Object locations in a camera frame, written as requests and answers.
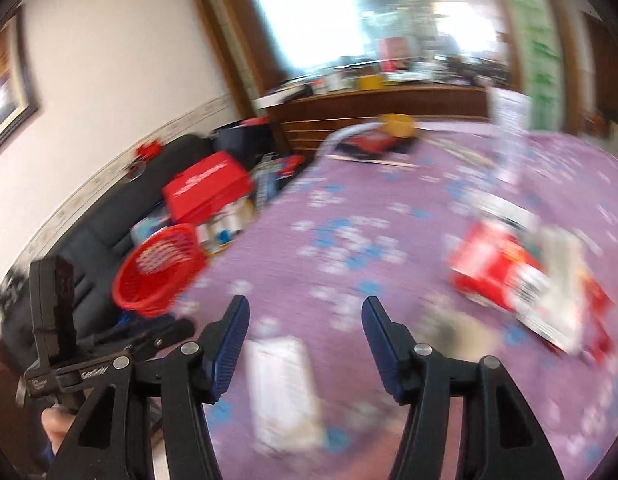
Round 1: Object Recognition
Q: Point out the clear plastic bottle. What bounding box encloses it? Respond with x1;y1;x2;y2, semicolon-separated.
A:
486;87;532;186

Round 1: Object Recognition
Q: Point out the red wall ornament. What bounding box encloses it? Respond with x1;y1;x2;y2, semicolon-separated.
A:
129;142;162;178

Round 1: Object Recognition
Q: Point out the crumpled beige paper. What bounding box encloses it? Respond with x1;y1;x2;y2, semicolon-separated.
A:
421;305;497;366

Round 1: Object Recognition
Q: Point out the wooden stick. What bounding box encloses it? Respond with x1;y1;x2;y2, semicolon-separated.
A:
328;155;421;169

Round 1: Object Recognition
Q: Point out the brown wooden cabinet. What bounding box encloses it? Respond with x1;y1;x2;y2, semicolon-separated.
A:
263;85;492;156

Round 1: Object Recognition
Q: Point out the black sofa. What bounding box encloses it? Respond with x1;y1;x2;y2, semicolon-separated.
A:
0;133;225;361

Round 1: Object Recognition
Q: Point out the yellow box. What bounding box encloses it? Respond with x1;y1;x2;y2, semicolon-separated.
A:
381;114;416;140

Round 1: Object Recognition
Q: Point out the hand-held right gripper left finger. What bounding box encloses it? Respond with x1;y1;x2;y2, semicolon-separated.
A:
48;295;250;480

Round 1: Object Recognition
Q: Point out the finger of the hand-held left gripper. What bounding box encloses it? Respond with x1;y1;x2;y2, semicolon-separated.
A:
79;319;196;362

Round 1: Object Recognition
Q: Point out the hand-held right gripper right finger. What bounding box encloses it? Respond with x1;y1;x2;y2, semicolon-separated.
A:
361;296;565;480

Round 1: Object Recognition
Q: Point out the red and white snack packet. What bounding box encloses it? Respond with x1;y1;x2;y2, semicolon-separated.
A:
446;210;617;366

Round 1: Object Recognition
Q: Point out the large wood-framed mirror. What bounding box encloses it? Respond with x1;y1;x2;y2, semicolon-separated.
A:
189;0;580;126

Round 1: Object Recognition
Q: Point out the white paper carton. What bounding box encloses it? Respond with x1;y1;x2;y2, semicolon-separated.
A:
245;337;326;453

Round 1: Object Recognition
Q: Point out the red gift bag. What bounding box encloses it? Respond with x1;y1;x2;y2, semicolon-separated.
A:
162;151;254;226

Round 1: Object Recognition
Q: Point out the red and black flat packet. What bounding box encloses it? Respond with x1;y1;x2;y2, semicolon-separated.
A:
339;130;407;157

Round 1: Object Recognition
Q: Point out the person's left hand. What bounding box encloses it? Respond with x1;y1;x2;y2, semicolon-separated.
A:
41;406;80;457

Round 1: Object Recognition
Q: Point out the framed wall picture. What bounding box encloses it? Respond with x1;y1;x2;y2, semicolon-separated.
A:
0;7;42;161

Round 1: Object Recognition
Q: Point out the dark blue bag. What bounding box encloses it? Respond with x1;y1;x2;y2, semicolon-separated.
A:
213;117;275;171

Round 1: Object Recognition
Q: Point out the red plastic mesh basket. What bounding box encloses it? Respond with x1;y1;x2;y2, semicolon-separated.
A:
112;223;208;318

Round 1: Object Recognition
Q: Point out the purple floral tablecloth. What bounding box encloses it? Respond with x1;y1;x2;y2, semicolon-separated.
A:
166;121;618;480

